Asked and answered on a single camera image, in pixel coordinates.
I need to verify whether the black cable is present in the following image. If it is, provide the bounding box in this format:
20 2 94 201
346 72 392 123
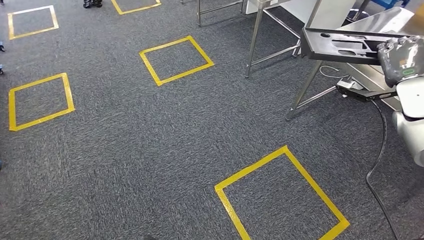
365 99 402 240

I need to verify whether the black plastic frame part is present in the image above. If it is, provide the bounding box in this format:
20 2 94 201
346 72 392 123
300 27 410 66

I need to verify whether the white cable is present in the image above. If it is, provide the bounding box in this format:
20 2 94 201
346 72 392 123
318 65 351 80

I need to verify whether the white panel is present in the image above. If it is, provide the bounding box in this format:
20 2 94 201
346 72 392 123
280 0 357 31

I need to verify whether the blue object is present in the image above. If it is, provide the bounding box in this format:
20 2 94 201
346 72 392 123
370 0 411 10

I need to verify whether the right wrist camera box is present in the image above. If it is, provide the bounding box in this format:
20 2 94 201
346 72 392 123
335 77 399 104

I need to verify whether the yellow floor tape square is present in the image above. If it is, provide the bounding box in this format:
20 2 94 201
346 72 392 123
214 145 351 240

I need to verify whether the stainless steel table frame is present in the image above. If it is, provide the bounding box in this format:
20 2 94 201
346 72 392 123
197 0 249 28

